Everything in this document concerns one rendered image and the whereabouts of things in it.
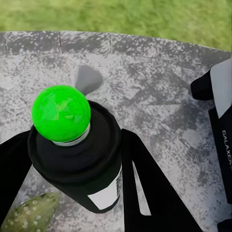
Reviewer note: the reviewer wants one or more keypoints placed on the pot plant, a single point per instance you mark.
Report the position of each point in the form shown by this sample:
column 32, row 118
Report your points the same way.
column 45, row 210

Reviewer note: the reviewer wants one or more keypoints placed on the insectifuge atomizer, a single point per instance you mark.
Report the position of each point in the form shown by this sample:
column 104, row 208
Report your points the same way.
column 75, row 144

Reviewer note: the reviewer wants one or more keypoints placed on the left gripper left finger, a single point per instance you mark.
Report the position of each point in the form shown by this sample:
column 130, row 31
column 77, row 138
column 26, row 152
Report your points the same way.
column 14, row 167

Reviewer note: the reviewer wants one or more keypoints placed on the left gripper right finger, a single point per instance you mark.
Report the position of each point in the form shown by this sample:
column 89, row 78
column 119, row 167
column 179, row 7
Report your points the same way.
column 168, row 212

